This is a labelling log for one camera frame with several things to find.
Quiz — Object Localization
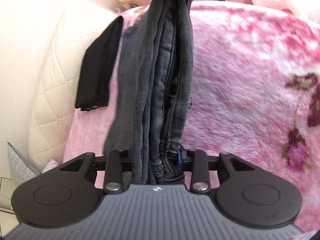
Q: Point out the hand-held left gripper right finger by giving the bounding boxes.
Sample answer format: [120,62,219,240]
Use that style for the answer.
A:
[177,148,256,193]

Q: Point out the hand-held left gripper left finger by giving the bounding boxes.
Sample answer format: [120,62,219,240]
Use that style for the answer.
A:
[59,149,131,193]

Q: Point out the grey jeans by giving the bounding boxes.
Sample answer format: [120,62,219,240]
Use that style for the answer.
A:
[130,0,194,184]

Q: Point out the white cloth bundle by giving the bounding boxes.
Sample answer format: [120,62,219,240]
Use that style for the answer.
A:
[42,158,60,175]

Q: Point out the dark grey folded garment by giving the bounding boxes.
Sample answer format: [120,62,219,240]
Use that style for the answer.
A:
[104,21,150,159]

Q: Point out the pink floral blanket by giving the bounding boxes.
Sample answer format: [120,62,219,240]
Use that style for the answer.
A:
[60,0,320,230]

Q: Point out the black folded garment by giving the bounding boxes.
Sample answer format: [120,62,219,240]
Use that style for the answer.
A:
[75,16,123,112]

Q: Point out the grey cushion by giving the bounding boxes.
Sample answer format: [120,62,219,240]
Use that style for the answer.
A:
[7,141,42,187]

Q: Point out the cream quilted headboard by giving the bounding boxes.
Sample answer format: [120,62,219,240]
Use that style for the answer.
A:
[27,0,123,170]

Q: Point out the white nightstand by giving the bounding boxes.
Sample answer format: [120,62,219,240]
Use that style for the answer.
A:
[0,176,16,215]

